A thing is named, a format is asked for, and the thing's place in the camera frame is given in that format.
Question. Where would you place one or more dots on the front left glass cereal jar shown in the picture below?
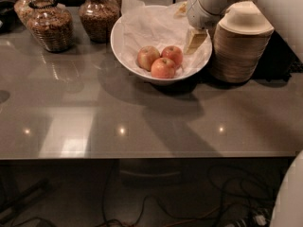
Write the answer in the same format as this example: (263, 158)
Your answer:
(50, 25)

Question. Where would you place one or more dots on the middle glass cereal jar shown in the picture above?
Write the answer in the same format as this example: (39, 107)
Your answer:
(98, 18)

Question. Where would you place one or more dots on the white tissue paper liner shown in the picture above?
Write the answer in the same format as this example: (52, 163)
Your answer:
(157, 29)

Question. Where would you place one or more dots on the front stack of paper bowls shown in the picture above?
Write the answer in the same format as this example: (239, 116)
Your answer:
(239, 41)

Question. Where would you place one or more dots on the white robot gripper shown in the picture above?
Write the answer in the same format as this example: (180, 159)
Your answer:
(198, 13)

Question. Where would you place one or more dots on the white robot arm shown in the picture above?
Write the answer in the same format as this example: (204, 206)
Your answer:
(286, 16)

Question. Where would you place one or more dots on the white ceramic bowl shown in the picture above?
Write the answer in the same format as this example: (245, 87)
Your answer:
(126, 59)

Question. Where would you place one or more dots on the dark bowl at left edge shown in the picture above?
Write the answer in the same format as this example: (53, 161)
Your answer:
(8, 15)

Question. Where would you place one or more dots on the left red-yellow apple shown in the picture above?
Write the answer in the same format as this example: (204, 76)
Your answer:
(146, 56)

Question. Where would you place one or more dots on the white power plug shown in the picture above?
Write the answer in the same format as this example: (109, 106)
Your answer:
(260, 220)

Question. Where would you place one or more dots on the front red-orange apple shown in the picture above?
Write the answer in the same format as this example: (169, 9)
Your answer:
(163, 68)

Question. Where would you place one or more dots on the rear left glass jar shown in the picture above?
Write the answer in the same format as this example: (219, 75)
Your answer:
(23, 10)

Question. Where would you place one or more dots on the glass cereal jar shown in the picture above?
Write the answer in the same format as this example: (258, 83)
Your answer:
(98, 18)
(50, 25)

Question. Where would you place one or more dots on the back right red apple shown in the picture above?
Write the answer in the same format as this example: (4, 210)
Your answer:
(174, 53)

